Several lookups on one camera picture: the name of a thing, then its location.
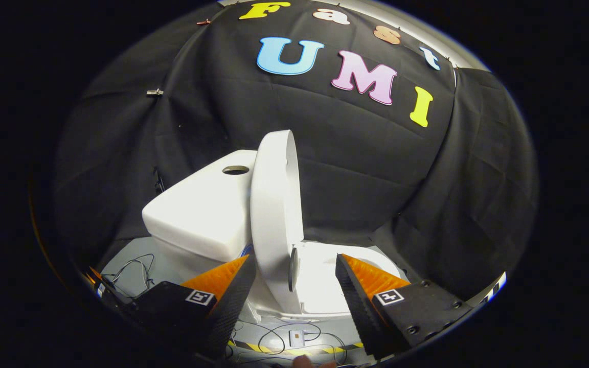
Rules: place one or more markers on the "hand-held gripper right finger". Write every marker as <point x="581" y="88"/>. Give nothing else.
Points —
<point x="358" y="306"/>

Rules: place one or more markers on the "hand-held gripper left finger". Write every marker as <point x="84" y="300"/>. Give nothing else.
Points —
<point x="233" y="301"/>

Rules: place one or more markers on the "yellow black hazard tape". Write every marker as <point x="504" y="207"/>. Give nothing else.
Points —
<point x="274" y="350"/>

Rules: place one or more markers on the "small grey adapter box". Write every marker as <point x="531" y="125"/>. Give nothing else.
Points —
<point x="297" y="338"/>

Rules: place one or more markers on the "black backdrop cloth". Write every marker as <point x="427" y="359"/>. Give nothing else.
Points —
<point x="356" y="174"/>

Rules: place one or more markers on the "small metal clip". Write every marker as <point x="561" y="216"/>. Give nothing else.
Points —
<point x="155" y="92"/>

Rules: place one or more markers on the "small red clip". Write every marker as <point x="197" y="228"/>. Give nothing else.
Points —
<point x="203" y="22"/>

